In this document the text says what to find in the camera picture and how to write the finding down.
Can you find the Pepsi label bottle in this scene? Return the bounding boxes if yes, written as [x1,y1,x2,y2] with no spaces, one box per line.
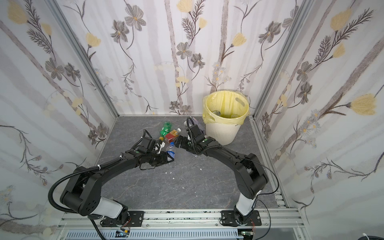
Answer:
[166,142,175,160]

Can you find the dark green bottle yellow cap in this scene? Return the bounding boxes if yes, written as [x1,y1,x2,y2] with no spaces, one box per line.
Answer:
[159,122,172,141]

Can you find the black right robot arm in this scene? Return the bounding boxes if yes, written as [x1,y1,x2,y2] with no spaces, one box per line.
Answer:
[175,125,269,225]

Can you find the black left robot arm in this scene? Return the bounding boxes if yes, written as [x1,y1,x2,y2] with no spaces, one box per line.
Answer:
[48,130,175,227]

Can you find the white bin with yellow bag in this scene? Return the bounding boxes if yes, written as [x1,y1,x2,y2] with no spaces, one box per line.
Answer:
[203,90,250,146]

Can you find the red yellow label bottle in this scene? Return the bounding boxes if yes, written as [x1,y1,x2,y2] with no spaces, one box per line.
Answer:
[165,128,182,144]

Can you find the clear bottle blue tint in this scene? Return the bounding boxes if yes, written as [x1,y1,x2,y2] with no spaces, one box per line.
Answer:
[192,117,206,133]

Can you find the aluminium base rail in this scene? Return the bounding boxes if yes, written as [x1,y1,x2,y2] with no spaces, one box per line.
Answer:
[56,208,310,240]

